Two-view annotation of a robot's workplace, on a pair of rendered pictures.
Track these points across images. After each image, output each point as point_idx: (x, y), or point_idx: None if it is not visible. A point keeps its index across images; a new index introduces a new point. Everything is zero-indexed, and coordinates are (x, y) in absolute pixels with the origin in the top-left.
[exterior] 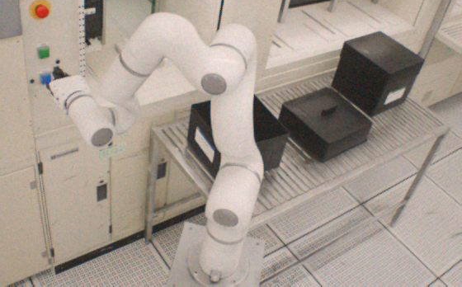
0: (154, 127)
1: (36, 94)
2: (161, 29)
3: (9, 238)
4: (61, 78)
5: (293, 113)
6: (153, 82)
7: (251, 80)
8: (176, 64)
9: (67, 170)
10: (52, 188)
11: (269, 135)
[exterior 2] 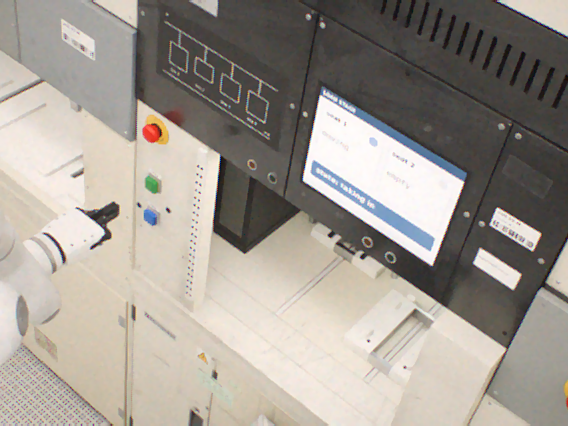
0: (264, 419)
1: (142, 225)
2: None
3: (91, 350)
4: (85, 215)
5: None
6: (331, 373)
7: None
8: None
9: (159, 347)
10: (141, 349)
11: None
